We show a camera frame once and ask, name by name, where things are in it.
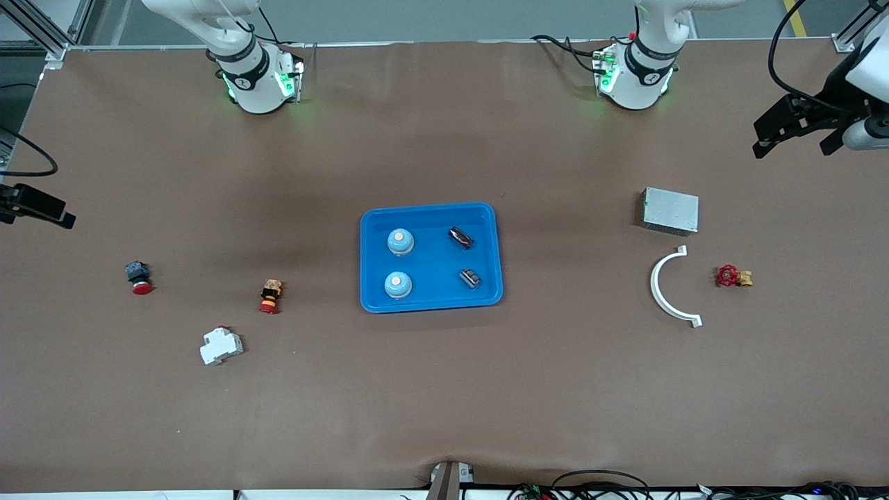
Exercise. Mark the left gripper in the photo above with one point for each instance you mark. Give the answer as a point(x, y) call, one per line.
point(831, 105)

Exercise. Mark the light blue call bell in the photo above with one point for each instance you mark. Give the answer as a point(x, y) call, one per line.
point(401, 242)
point(398, 285)

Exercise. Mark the dark electrolytic capacitor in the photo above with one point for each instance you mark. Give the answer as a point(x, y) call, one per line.
point(470, 278)
point(460, 237)

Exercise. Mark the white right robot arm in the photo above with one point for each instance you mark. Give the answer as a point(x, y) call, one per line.
point(250, 76)

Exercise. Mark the blue plastic tray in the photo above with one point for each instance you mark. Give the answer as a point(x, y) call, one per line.
point(434, 278)

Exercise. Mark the red mushroom push button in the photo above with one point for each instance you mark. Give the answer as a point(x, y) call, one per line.
point(137, 272)

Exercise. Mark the silver metal box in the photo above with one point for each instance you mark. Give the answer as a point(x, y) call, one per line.
point(670, 210)

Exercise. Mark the white circuit breaker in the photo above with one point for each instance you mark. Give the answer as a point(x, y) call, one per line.
point(221, 346)

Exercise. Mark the white curved plastic piece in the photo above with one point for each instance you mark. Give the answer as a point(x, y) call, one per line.
point(655, 288)

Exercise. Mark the red orange emergency stop button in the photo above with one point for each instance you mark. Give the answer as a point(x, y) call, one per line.
point(271, 295)

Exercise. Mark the brown table mat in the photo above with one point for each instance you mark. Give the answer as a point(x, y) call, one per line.
point(444, 389)

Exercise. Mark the aluminium frame post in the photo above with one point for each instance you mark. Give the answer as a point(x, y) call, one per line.
point(55, 50)
point(844, 43)

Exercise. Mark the grey metal bracket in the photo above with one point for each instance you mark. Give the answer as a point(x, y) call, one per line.
point(445, 482)

